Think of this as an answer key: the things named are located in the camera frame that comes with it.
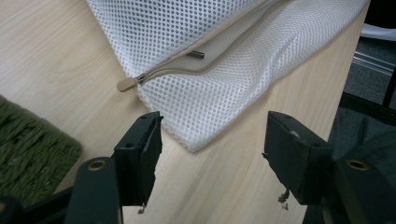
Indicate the black stand pole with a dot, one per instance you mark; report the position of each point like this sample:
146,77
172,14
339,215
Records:
390,90

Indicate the white mesh laundry bag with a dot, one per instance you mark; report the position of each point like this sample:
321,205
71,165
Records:
205,99

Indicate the black stand bar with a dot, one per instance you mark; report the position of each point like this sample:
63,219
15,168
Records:
367,107

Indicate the green woven basket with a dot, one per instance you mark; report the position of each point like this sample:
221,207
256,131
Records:
31,155

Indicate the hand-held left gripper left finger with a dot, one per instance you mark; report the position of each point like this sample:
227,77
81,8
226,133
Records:
137,161

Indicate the white sheet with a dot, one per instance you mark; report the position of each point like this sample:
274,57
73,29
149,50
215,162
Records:
378,31

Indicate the metal floor rail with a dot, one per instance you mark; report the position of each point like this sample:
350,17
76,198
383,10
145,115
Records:
373,62

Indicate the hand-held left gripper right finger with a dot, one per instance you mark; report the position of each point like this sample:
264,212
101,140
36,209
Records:
299,161

